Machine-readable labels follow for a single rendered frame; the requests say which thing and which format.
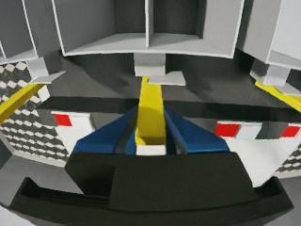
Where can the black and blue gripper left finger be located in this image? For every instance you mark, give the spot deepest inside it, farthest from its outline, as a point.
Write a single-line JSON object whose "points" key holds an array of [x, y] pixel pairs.
{"points": [[116, 137]]}

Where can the grey open-top box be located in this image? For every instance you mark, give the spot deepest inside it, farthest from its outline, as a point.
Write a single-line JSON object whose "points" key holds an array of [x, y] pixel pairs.
{"points": [[89, 27], [277, 23], [24, 26]]}

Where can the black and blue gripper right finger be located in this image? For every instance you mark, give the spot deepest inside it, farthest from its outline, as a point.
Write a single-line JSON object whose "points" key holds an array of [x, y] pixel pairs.
{"points": [[189, 137]]}

